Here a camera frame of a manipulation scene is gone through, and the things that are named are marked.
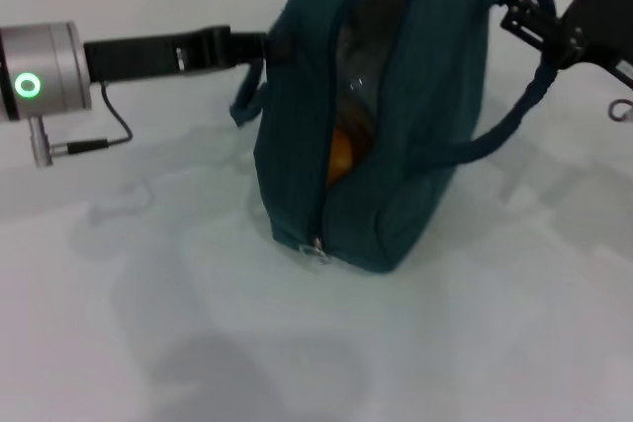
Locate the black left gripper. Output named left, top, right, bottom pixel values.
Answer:
left=82, top=25, right=299, bottom=82

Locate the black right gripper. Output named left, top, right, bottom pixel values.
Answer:
left=498, top=0, right=633, bottom=92

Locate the orange pear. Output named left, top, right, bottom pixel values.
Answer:
left=325, top=127, right=356, bottom=187

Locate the dark teal insulated lunch bag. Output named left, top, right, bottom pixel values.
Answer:
left=229, top=0, right=558, bottom=275

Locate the right arm cable with plug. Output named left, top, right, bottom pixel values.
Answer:
left=607, top=99, right=633, bottom=123

